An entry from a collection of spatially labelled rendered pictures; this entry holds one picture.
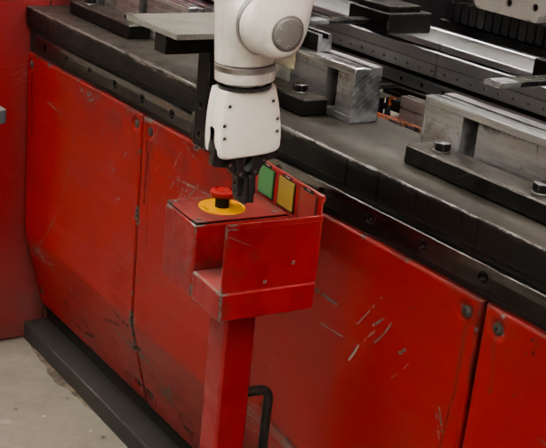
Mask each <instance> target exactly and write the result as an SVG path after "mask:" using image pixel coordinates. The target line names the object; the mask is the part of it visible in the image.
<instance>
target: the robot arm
mask: <svg viewBox="0 0 546 448"><path fill-rule="evenodd" d="M313 4H314V0H214V79H215V80H216V81H218V84H215V85H213V86H212V89H211V92H210V97H209V101H208V107H207V114H206V124H205V148H206V149H207V150H208V151H210V152H211V153H210V156H209V160H208V163H209V164H210V165H211V166H213V167H220V168H226V169H227V170H228V171H229V172H230V173H232V195H233V197H234V198H235V199H236V200H237V201H238V202H240V203H241V204H247V203H253V195H254V194H255V176H257V175H258V174H259V172H260V168H261V167H262V166H263V165H264V164H265V162H266V161H267V160H270V159H272V158H275V157H277V156H278V154H279V153H278V148H279V145H280V138H281V123H280V110H279V102H278V96H277V88H276V85H275V84H274V83H272V82H273V81H274V80H275V79H276V60H282V59H286V58H289V57H291V56H292V55H294V54H295V53H296V52H297V51H298V50H299V49H300V47H301V45H302V43H303V41H304V38H305V36H306V34H307V31H308V28H309V22H310V18H311V13H312V9H313ZM243 157H244V158H245V160H244V163H243Z"/></svg>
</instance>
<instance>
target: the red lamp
mask: <svg viewBox="0 0 546 448"><path fill-rule="evenodd" d="M316 201H317V198H316V197H315V196H313V195H311V194H310V193H309V192H307V191H305V190H304V189H302V188H301V189H300V197H299V205H298V214H297V216H298V217H299V218H301V217H310V216H315V209H316Z"/></svg>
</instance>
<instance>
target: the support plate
mask: <svg viewBox="0 0 546 448"><path fill-rule="evenodd" d="M126 19H127V20H129V21H132V22H134V23H137V24H139V25H141V26H143V27H145V28H149V29H151V30H154V31H156V32H157V33H160V34H162V35H165V36H168V37H170V38H172V39H174V40H204V39H214V12H187V13H127V14H126Z"/></svg>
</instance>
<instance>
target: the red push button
mask: <svg viewBox="0 0 546 448"><path fill-rule="evenodd" d="M210 194H211V196H212V197H214V198H215V207H217V208H221V209H226V208H229V199H233V198H234V197H233V195H232V188H230V187H225V186H218V187H215V188H212V189H211V191H210Z"/></svg>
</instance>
